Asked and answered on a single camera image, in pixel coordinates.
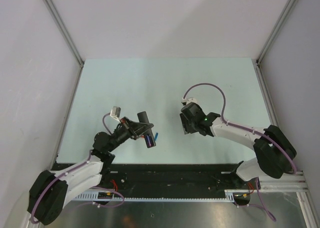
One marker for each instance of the grey slotted cable duct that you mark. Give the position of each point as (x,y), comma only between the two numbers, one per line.
(104,196)

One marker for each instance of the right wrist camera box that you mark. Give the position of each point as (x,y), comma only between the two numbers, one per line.
(186,101)

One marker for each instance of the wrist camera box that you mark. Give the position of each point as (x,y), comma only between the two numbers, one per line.
(115,113)
(186,101)

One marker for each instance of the aluminium frame post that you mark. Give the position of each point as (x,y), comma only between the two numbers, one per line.
(63,30)
(284,15)

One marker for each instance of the blue magenta battery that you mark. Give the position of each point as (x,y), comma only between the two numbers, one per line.
(150,141)

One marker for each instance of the aluminium frame post left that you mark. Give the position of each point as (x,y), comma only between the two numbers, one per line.
(63,30)

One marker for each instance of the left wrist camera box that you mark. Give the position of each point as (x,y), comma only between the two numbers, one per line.
(115,113)

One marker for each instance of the aluminium frame post right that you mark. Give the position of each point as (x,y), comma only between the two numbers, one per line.
(284,15)

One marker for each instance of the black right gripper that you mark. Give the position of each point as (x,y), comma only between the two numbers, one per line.
(186,128)

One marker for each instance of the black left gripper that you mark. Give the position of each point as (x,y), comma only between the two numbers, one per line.
(128,126)

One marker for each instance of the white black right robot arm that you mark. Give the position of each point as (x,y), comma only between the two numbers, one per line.
(274,153)

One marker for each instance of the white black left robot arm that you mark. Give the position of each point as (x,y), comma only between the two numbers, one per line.
(53,190)

